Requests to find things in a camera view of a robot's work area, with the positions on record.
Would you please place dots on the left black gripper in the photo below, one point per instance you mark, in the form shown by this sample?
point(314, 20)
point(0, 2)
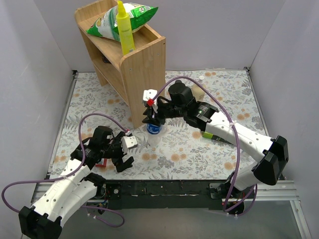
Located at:
point(119, 154)

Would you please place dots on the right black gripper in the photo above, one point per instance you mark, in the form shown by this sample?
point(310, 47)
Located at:
point(153, 117)

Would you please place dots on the blue label water bottle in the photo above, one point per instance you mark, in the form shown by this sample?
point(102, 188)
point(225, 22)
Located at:
point(154, 134)

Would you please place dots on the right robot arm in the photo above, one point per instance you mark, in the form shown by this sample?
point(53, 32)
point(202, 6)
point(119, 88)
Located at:
point(270, 154)

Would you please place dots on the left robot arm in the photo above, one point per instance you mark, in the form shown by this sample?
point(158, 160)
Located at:
point(47, 216)

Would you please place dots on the beige soap pump bottle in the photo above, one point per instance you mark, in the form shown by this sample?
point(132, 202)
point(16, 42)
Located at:
point(197, 91)

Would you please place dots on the yellow squeeze bottle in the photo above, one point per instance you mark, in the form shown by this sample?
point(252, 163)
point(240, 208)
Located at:
point(124, 29)

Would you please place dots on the red white snack packet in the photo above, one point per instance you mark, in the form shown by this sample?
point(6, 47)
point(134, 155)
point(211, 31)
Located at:
point(103, 164)

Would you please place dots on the wooden shelf unit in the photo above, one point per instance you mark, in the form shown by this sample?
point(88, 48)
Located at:
point(129, 74)

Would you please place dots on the green black product box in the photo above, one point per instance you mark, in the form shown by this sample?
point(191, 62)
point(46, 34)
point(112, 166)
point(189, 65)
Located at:
point(212, 137)

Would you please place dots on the small clear cup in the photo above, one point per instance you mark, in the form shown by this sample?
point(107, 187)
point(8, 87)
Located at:
point(244, 154)

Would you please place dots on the green chip bag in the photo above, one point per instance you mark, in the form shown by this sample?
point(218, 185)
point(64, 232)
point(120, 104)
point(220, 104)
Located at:
point(106, 25)

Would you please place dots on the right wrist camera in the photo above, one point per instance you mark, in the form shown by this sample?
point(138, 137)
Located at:
point(149, 97)

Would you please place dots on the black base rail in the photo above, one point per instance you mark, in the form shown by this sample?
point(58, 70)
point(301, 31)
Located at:
point(159, 194)

